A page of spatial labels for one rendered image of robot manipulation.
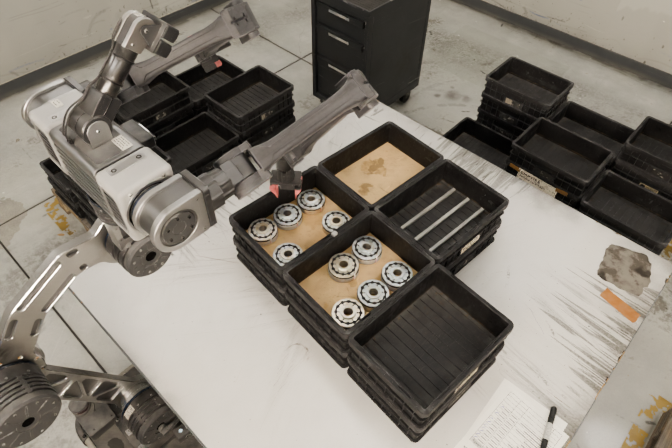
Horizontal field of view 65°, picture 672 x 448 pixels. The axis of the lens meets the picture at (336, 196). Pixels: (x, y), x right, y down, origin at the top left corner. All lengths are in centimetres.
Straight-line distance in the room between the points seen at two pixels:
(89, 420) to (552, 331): 170
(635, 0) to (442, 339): 339
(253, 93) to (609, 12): 281
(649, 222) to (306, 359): 185
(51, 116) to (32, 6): 297
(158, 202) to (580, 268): 156
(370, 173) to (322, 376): 81
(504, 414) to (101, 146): 134
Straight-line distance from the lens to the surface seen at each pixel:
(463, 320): 176
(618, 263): 225
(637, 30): 466
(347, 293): 175
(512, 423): 179
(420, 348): 168
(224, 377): 179
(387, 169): 214
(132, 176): 117
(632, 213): 296
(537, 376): 188
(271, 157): 124
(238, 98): 309
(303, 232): 190
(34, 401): 164
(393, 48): 337
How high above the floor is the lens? 231
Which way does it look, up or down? 47 degrees down
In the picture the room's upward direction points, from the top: 1 degrees clockwise
